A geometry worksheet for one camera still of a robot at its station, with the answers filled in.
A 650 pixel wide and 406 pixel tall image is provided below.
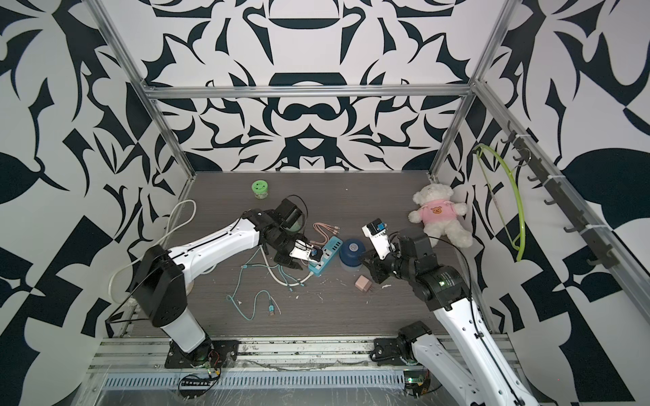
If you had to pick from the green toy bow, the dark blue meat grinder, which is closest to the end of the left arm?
the dark blue meat grinder

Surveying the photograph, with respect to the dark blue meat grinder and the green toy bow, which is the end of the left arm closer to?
the dark blue meat grinder

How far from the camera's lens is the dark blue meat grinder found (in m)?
0.85
